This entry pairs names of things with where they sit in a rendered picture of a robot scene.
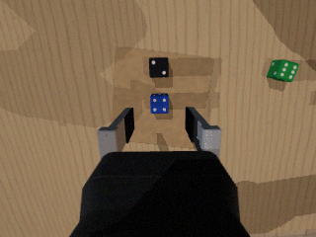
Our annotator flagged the tan cork mat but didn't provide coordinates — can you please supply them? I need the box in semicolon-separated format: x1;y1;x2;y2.
112;46;214;149

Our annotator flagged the blue die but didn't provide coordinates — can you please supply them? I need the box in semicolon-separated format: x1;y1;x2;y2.
150;94;169;114

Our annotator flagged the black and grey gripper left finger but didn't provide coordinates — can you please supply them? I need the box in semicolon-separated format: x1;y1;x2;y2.
97;108;134;159

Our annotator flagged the black die with white pips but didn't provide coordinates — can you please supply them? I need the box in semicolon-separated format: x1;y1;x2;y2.
149;57;169;78

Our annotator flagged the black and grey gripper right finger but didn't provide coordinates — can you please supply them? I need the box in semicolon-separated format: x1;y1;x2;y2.
185;107;222;159

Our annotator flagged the green die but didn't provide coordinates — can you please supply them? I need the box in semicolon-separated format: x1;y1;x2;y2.
267;59;299;82

